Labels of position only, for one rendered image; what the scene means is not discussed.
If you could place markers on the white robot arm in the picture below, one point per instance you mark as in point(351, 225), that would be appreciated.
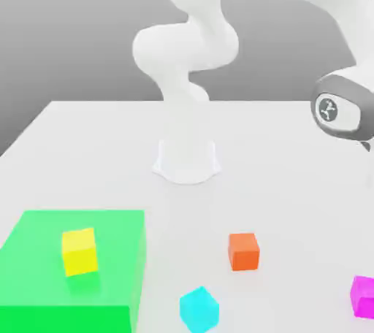
point(187, 46)

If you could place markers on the small orange cube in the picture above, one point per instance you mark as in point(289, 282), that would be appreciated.
point(244, 252)

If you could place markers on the small yellow cube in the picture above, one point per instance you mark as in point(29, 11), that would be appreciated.
point(79, 252)

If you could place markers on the small cyan cube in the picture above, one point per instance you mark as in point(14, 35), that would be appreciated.
point(199, 309)

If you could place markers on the small magenta cube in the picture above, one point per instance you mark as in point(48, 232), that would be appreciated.
point(363, 298)

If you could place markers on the large green box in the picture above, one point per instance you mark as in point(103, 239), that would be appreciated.
point(35, 280)

